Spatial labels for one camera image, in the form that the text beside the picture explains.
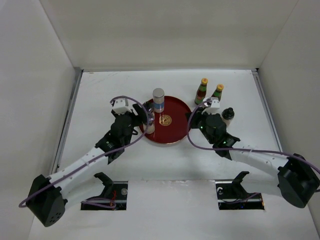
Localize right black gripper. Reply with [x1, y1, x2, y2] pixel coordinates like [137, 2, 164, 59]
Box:
[185, 107, 215, 145]

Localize black-lid seasoning jar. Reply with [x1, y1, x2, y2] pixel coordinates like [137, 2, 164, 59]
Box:
[221, 107, 235, 127]

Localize glass grinder black top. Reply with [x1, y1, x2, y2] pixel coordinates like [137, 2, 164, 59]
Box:
[143, 113, 155, 135]

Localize sauce bottle green label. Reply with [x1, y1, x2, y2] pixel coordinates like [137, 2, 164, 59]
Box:
[194, 78, 209, 105]

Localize silver-lid jar blue label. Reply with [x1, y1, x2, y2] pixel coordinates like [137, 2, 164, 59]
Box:
[152, 88, 165, 113]

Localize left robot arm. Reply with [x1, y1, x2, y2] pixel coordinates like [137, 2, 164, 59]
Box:
[24, 108, 147, 227]

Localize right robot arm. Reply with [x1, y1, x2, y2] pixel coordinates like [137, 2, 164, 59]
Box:
[190, 112, 320, 208]

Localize red round tray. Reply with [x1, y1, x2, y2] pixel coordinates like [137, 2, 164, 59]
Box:
[145, 95, 191, 144]

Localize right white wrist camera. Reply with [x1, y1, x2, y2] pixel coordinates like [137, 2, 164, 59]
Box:
[202, 97, 220, 115]

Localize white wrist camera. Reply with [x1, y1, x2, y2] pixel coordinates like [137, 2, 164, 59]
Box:
[111, 98, 131, 115]
[202, 97, 220, 115]

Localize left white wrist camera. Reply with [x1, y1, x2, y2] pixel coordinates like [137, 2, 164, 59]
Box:
[111, 98, 131, 115]

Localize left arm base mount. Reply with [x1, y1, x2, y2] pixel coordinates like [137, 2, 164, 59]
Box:
[80, 172, 129, 211]

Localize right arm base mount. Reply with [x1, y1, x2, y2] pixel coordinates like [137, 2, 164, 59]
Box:
[215, 171, 265, 211]

